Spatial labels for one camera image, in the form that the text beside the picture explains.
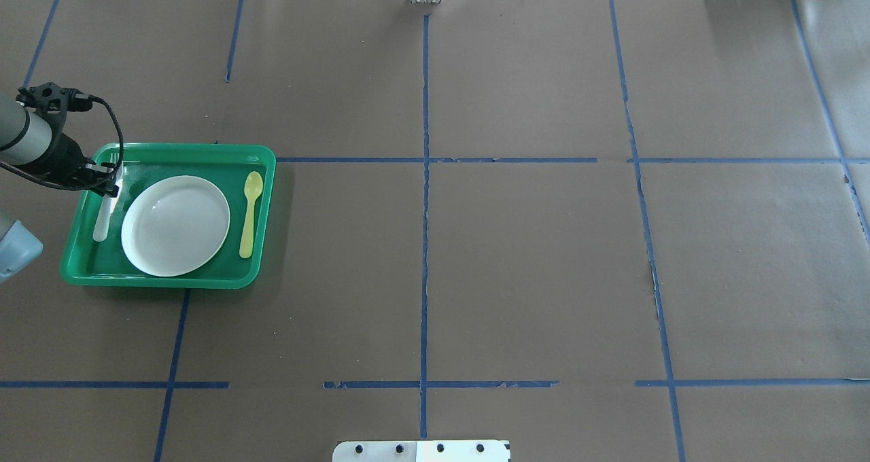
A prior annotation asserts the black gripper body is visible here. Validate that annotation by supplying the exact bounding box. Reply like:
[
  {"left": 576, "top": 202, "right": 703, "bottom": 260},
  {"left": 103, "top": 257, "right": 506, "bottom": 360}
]
[{"left": 14, "top": 130, "right": 96, "bottom": 191}]

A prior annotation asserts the pale green plastic fork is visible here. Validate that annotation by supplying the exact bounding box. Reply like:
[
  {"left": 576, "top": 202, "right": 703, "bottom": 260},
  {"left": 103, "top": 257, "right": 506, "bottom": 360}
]
[{"left": 92, "top": 164, "right": 124, "bottom": 243}]

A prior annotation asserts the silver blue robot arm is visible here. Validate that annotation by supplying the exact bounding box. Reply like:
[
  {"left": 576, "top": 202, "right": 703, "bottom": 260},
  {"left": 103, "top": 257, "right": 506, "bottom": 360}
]
[{"left": 1, "top": 82, "right": 124, "bottom": 198}]

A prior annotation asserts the green plastic tray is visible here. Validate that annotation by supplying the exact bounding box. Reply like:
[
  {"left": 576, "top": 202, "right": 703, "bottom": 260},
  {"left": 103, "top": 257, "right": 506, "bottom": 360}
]
[{"left": 61, "top": 143, "right": 277, "bottom": 289}]

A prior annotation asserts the white round plate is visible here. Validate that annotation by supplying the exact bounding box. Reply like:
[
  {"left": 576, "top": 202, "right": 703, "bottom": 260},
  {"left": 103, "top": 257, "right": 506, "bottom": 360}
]
[{"left": 121, "top": 176, "right": 230, "bottom": 277}]

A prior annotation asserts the yellow plastic spoon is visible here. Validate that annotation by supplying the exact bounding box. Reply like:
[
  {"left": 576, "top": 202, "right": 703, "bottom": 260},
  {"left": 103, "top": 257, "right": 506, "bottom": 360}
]
[{"left": 239, "top": 171, "right": 264, "bottom": 259}]

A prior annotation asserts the black camera cable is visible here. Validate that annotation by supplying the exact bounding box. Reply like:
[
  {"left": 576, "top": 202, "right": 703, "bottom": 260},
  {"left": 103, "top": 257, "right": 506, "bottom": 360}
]
[{"left": 82, "top": 95, "right": 126, "bottom": 190}]

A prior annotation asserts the white pillar base plate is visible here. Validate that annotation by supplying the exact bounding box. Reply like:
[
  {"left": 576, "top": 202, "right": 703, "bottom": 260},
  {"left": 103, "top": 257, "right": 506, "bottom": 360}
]
[{"left": 332, "top": 440, "right": 512, "bottom": 461}]

